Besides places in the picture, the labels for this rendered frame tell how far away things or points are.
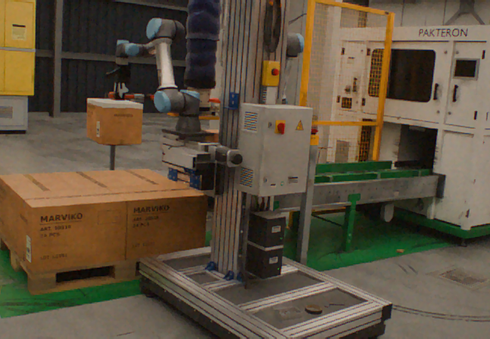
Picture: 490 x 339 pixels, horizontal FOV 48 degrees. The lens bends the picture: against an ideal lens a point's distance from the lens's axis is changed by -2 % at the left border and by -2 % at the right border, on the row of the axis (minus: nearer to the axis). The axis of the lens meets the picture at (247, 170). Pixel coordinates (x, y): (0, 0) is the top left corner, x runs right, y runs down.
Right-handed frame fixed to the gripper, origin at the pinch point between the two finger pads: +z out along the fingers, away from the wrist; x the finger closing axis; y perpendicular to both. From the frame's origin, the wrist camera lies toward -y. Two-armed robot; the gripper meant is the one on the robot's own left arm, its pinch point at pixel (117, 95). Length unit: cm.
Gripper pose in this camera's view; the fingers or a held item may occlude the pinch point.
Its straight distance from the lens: 369.5
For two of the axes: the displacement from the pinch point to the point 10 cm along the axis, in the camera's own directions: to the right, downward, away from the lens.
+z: -0.8, 9.8, 1.8
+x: -5.5, -1.9, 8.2
